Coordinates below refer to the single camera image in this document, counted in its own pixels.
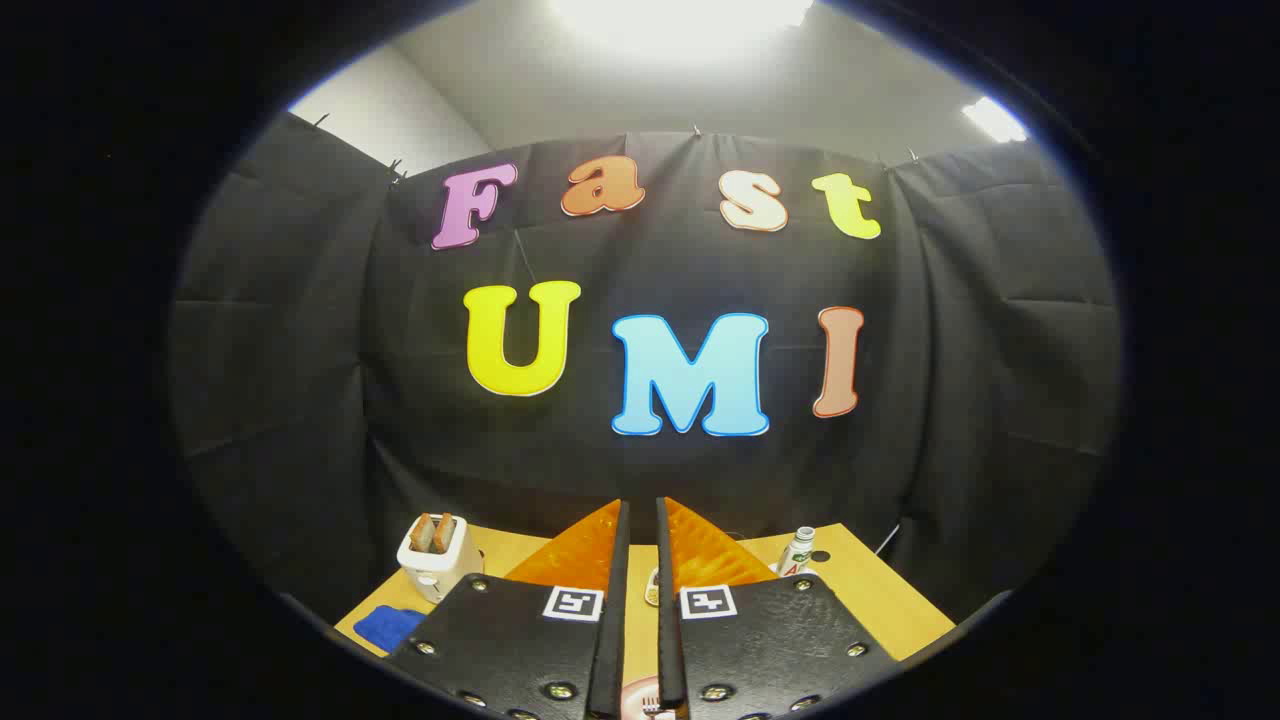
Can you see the white toaster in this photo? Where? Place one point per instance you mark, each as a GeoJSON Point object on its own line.
{"type": "Point", "coordinates": [445, 575]}

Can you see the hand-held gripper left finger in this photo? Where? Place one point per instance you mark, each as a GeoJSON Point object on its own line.
{"type": "Point", "coordinates": [612, 600]}

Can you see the brown toast slice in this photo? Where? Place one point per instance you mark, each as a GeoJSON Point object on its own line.
{"type": "Point", "coordinates": [444, 533]}
{"type": "Point", "coordinates": [422, 533]}

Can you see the small ceiling light panel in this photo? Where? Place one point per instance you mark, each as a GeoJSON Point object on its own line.
{"type": "Point", "coordinates": [994, 119]}

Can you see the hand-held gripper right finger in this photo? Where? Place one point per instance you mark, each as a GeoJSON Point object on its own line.
{"type": "Point", "coordinates": [668, 600]}

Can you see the white drink bottle green label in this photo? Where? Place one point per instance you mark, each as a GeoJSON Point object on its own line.
{"type": "Point", "coordinates": [796, 555]}

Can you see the large ceiling light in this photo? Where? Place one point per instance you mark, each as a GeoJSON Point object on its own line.
{"type": "Point", "coordinates": [680, 20]}

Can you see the blue cloth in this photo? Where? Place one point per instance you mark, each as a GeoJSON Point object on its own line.
{"type": "Point", "coordinates": [388, 627]}

